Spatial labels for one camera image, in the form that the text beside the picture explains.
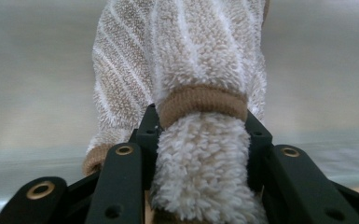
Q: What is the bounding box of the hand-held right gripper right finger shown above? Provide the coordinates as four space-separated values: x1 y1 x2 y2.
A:
245 110 274 190

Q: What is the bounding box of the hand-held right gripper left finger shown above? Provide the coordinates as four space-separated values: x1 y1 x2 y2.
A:
130 104 162 190

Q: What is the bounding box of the metal wire shelf rack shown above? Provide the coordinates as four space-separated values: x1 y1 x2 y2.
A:
0 0 359 218

